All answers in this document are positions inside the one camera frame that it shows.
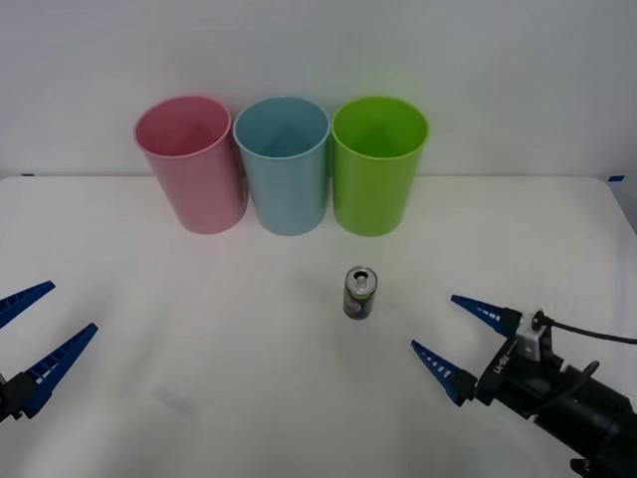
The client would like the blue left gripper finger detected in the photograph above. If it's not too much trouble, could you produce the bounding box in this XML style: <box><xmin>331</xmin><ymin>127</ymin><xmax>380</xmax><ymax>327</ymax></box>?
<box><xmin>8</xmin><ymin>323</ymin><xmax>100</xmax><ymax>420</ymax></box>
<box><xmin>0</xmin><ymin>280</ymin><xmax>57</xmax><ymax>331</ymax></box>

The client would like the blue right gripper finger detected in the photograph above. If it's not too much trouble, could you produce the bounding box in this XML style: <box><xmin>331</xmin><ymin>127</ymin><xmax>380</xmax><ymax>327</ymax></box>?
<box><xmin>410</xmin><ymin>340</ymin><xmax>480</xmax><ymax>408</ymax></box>
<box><xmin>450</xmin><ymin>294</ymin><xmax>524</xmax><ymax>341</ymax></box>

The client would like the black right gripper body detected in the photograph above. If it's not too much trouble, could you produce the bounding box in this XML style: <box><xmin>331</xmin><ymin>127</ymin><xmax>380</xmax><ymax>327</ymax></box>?
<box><xmin>473</xmin><ymin>318</ymin><xmax>568</xmax><ymax>420</ymax></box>

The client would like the pink plastic bin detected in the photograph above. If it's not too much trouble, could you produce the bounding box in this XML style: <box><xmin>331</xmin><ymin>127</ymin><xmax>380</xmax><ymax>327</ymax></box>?
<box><xmin>133</xmin><ymin>95</ymin><xmax>249</xmax><ymax>235</ymax></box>

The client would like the dark drink can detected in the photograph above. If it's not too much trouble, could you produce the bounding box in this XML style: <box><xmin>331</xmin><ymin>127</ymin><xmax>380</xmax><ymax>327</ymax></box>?
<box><xmin>342</xmin><ymin>266</ymin><xmax>378</xmax><ymax>321</ymax></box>

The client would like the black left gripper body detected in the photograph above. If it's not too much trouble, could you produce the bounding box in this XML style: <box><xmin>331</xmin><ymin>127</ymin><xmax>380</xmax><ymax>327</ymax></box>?
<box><xmin>0</xmin><ymin>373</ymin><xmax>19</xmax><ymax>425</ymax></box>

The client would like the pale blue plastic bin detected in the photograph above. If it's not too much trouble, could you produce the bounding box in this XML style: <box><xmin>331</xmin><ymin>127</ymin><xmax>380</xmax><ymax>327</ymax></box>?
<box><xmin>232</xmin><ymin>96</ymin><xmax>332</xmax><ymax>237</ymax></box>

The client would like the green plastic bin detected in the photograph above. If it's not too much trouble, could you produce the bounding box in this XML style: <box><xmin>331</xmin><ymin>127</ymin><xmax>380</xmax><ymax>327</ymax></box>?
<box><xmin>330</xmin><ymin>95</ymin><xmax>430</xmax><ymax>238</ymax></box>

